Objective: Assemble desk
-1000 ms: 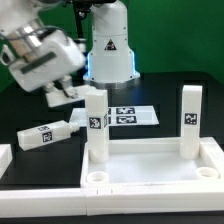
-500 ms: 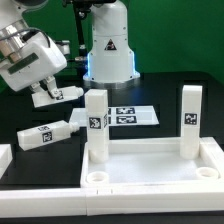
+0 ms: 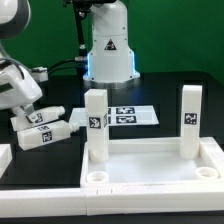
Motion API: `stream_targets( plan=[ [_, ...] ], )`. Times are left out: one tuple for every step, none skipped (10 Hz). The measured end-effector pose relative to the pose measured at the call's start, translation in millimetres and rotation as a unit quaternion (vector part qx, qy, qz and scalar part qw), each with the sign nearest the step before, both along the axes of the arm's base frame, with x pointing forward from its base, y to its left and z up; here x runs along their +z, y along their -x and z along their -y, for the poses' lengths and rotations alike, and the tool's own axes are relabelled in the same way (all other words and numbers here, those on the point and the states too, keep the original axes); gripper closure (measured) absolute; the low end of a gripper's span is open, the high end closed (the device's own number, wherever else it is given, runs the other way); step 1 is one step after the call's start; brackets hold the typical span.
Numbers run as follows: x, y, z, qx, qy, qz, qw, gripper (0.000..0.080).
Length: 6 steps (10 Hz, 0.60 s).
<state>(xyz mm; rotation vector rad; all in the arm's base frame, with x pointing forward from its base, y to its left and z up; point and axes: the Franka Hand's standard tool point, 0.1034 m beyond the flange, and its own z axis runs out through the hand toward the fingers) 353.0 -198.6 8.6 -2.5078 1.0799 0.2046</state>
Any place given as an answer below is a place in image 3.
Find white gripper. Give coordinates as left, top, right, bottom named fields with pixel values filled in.
left=0, top=65, right=42, bottom=122

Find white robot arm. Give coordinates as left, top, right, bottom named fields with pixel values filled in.
left=0, top=0, right=139, bottom=121

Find white left fence block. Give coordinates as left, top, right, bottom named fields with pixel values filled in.
left=0, top=144, right=12, bottom=178

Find white marker sheet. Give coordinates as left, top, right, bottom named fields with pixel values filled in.
left=70, top=105, right=159, bottom=127

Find black cables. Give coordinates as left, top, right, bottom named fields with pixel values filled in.
left=41, top=57, right=88, bottom=78

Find white front fence rail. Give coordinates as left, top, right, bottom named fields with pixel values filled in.
left=0, top=184, right=224, bottom=218

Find white desk top tray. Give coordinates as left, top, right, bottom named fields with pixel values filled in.
left=80, top=137, right=224, bottom=188

